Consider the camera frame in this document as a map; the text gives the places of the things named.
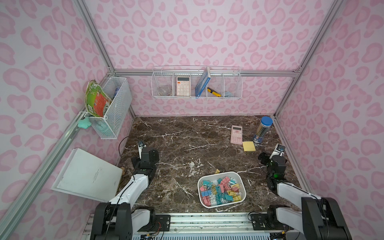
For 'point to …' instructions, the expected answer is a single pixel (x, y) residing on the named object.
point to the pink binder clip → (205, 199)
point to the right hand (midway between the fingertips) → (270, 150)
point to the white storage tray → (221, 189)
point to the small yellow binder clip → (217, 171)
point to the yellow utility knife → (213, 92)
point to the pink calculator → (236, 135)
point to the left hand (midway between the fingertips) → (143, 151)
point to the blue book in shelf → (203, 83)
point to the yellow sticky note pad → (248, 146)
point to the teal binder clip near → (208, 183)
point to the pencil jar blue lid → (266, 122)
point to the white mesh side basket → (109, 126)
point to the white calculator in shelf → (183, 86)
